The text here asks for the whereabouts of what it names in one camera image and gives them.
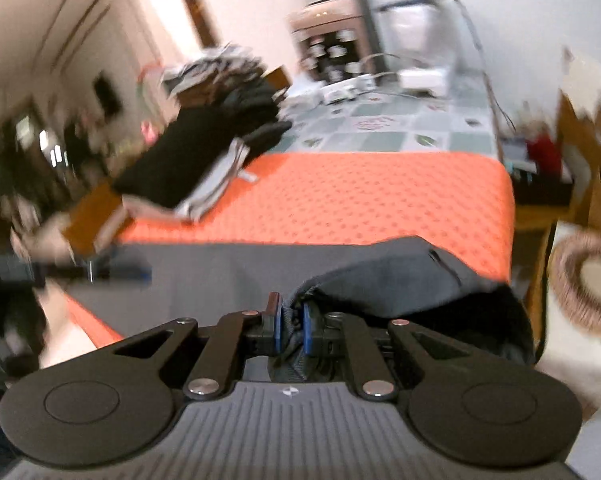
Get grey trousers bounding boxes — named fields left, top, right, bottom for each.
left=67, top=236, right=536, bottom=382

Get stack of folded clothes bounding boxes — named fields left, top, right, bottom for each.
left=112, top=44, right=293, bottom=221

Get orange patterned mat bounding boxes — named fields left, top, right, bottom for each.
left=65, top=152, right=514, bottom=347

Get checkered green white tablecloth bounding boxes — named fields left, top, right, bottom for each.
left=270, top=75, right=499, bottom=159

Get white power strip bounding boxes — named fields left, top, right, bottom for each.
left=320, top=74, right=377, bottom=105

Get wooden chair with cloth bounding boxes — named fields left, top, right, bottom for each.
left=557, top=48, right=601, bottom=232

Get pink cabinet with cups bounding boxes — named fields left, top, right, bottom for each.
left=288, top=0, right=386, bottom=84

